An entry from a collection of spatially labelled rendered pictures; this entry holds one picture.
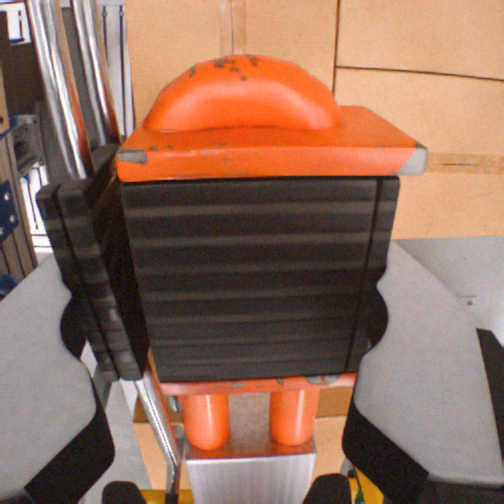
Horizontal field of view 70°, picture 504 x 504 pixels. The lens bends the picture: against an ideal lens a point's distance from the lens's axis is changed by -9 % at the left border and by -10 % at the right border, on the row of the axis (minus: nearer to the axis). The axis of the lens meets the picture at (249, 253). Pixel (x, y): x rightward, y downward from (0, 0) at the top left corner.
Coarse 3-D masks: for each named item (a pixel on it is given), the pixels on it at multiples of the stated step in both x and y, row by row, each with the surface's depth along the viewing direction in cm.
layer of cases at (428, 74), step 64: (128, 0) 64; (192, 0) 65; (256, 0) 66; (320, 0) 66; (384, 0) 66; (448, 0) 66; (192, 64) 71; (320, 64) 73; (384, 64) 73; (448, 64) 73; (448, 128) 80; (448, 192) 89
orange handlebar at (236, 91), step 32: (224, 64) 9; (256, 64) 9; (288, 64) 10; (160, 96) 10; (192, 96) 9; (224, 96) 9; (256, 96) 9; (288, 96) 9; (320, 96) 10; (160, 128) 10; (192, 128) 10; (224, 128) 10; (288, 128) 10; (320, 128) 10; (192, 416) 16; (224, 416) 17; (288, 416) 16
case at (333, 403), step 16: (320, 400) 69; (336, 400) 69; (144, 416) 65; (176, 416) 65; (320, 416) 66; (336, 416) 66; (144, 432) 65; (320, 432) 68; (336, 432) 69; (144, 448) 68; (320, 448) 71; (336, 448) 72; (160, 464) 72; (320, 464) 75; (336, 464) 75; (160, 480) 75
